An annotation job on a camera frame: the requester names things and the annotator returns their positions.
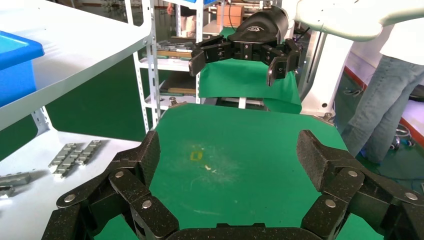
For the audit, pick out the blue plastic bin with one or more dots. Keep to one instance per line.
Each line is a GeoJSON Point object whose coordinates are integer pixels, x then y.
{"type": "Point", "coordinates": [15, 73]}

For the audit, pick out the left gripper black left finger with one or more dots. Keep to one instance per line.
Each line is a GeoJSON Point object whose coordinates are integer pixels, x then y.
{"type": "Point", "coordinates": [126, 185]}

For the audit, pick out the metal table corner bracket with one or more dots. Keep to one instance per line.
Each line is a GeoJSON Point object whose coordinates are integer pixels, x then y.
{"type": "Point", "coordinates": [326, 117]}
{"type": "Point", "coordinates": [175, 102]}

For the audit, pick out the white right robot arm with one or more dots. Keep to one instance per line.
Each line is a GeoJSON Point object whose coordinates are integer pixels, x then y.
{"type": "Point", "coordinates": [348, 16]}

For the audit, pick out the stacked parts on rack shelf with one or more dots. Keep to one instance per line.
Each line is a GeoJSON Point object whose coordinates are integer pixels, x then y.
{"type": "Point", "coordinates": [174, 49]}

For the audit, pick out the person in blue jeans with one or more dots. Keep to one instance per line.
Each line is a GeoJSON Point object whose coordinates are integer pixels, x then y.
{"type": "Point", "coordinates": [387, 99]}

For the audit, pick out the white table leg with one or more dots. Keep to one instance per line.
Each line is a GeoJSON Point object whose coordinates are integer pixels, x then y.
{"type": "Point", "coordinates": [242, 103]}

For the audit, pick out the white perforated storage rack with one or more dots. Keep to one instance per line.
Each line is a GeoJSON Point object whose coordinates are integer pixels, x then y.
{"type": "Point", "coordinates": [150, 63]}

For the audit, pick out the brown cardboard box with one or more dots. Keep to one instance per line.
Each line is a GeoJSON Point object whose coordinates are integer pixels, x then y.
{"type": "Point", "coordinates": [230, 16]}

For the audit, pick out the white metal shelf rack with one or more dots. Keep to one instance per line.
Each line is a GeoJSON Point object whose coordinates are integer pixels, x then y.
{"type": "Point", "coordinates": [82, 43]}

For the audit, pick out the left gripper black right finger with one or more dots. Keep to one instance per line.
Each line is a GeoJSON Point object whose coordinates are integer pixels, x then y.
{"type": "Point", "coordinates": [344, 179]}

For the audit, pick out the person in dark top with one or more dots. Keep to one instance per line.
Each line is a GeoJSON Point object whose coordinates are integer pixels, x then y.
{"type": "Point", "coordinates": [185, 16]}

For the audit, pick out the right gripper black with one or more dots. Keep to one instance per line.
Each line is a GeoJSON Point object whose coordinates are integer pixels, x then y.
{"type": "Point", "coordinates": [258, 30]}

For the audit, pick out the flat grey metal piece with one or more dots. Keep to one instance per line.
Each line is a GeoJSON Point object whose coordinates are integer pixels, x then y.
{"type": "Point", "coordinates": [15, 179]}

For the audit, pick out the grey toothed metal strip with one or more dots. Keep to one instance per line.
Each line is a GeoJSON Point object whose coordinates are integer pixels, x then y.
{"type": "Point", "coordinates": [62, 157]}
{"type": "Point", "coordinates": [69, 164]}
{"type": "Point", "coordinates": [88, 151]}

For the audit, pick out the white robot torso column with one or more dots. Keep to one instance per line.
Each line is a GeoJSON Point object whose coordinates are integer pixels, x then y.
{"type": "Point", "coordinates": [326, 76]}

